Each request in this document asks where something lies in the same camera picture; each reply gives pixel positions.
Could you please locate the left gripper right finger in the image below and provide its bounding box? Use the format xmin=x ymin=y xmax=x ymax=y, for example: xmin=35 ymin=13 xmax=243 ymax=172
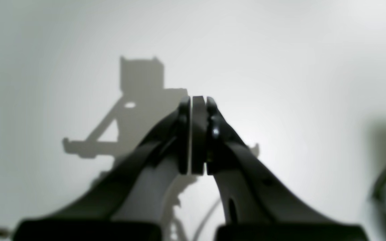
xmin=192 ymin=96 xmax=368 ymax=241

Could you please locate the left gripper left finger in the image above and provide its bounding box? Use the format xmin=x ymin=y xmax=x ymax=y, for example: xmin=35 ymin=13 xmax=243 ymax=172
xmin=13 ymin=96 xmax=191 ymax=241

